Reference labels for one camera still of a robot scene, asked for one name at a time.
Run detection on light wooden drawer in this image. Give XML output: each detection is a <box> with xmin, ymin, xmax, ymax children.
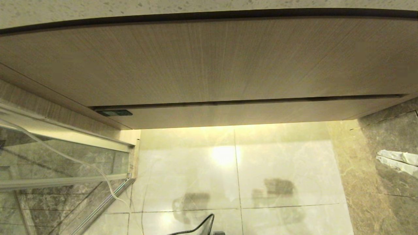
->
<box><xmin>91</xmin><ymin>95</ymin><xmax>409</xmax><ymax>130</ymax></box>

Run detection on thin white cable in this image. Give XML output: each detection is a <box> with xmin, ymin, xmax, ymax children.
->
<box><xmin>0</xmin><ymin>117</ymin><xmax>145</xmax><ymax>235</ymax></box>

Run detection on speckled stone countertop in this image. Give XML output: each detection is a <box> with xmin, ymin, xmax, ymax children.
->
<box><xmin>0</xmin><ymin>0</ymin><xmax>418</xmax><ymax>30</ymax></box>

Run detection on black base cable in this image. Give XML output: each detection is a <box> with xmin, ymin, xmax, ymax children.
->
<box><xmin>169</xmin><ymin>214</ymin><xmax>215</xmax><ymax>235</ymax></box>

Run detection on dark rectangular plate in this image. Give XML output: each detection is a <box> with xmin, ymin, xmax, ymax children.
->
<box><xmin>96</xmin><ymin>110</ymin><xmax>133</xmax><ymax>117</ymax></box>

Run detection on light wooden vanity cabinet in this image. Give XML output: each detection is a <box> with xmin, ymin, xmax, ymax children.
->
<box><xmin>0</xmin><ymin>16</ymin><xmax>418</xmax><ymax>131</ymax></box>

